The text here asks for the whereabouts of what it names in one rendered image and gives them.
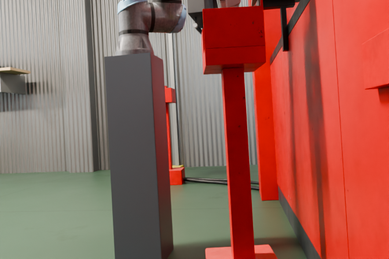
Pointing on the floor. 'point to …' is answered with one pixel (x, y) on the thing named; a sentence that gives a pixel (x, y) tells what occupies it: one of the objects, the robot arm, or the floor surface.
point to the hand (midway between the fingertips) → (222, 17)
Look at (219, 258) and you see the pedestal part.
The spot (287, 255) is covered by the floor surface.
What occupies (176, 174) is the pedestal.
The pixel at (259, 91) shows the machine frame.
